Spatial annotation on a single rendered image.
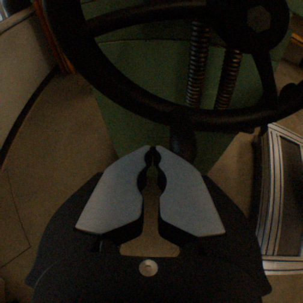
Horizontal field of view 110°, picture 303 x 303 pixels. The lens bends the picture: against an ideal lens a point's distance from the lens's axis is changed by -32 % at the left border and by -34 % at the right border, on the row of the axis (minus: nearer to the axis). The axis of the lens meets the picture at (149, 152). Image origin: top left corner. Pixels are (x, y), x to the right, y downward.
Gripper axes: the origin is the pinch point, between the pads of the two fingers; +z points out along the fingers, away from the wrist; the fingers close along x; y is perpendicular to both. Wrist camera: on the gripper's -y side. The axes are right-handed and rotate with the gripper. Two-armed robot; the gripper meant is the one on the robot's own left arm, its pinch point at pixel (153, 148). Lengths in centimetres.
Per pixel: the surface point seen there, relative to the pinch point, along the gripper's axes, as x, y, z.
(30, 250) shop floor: -71, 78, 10
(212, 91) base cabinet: 13.9, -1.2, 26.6
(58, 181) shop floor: -58, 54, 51
